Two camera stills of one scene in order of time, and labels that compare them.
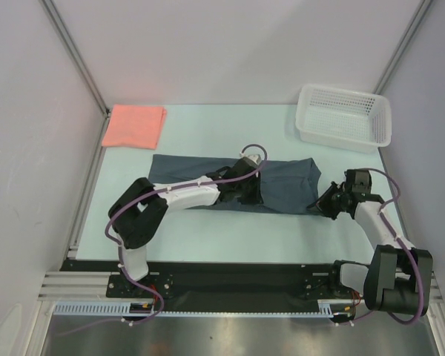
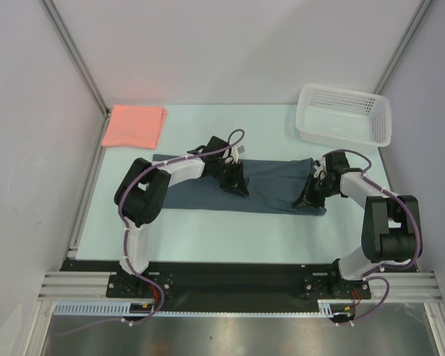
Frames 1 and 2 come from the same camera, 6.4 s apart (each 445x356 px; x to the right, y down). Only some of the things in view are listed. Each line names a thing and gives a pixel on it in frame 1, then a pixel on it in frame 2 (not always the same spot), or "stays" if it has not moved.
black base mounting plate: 246,286 stays
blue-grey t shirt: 291,187 stays
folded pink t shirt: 135,126 stays
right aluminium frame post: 405,44 stays
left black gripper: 255,197 -> 235,184
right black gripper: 328,202 -> 316,188
